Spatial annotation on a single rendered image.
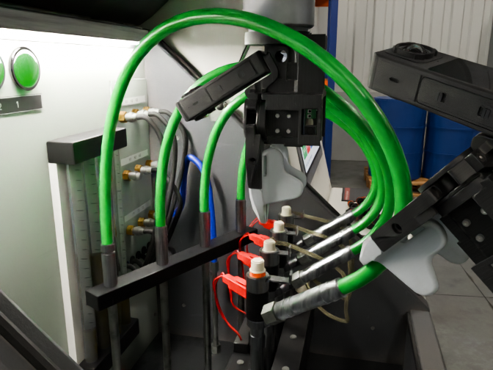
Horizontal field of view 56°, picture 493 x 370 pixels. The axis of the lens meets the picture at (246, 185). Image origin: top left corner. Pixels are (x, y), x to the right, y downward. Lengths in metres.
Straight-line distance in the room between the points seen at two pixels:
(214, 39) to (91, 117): 0.29
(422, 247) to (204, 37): 0.66
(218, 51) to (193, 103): 0.39
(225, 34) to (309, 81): 0.42
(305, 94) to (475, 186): 0.24
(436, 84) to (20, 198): 0.48
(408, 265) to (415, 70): 0.14
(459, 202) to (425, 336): 0.57
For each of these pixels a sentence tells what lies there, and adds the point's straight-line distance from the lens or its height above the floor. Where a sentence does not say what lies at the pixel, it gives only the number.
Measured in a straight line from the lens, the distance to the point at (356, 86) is 0.38.
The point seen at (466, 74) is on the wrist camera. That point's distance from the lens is 0.32.
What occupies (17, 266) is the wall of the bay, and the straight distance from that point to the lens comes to 0.63.
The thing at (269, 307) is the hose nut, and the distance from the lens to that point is 0.48.
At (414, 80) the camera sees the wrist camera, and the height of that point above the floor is 1.38.
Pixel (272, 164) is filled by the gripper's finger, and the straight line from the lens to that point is 0.51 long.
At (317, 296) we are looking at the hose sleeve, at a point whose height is 1.18.
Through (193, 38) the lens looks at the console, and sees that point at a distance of 0.92.
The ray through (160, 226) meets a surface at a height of 1.16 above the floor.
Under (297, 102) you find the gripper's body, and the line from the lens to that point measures 0.48.
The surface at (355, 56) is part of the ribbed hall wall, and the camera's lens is 6.98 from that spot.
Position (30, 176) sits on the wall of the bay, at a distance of 0.63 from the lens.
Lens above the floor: 1.39
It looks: 15 degrees down
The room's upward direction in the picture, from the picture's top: straight up
